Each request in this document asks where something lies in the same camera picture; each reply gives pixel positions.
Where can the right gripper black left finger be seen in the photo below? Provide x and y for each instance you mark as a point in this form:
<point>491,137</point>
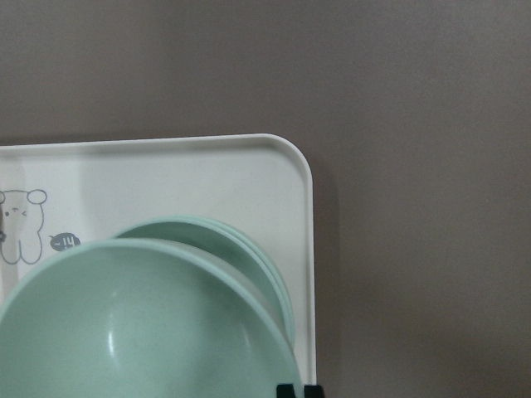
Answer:
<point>285,389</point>

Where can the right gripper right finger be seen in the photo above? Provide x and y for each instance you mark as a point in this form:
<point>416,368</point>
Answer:
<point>312,388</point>

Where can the cream rabbit tray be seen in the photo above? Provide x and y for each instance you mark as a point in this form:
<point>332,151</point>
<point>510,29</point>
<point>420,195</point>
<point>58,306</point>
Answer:
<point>261,184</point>

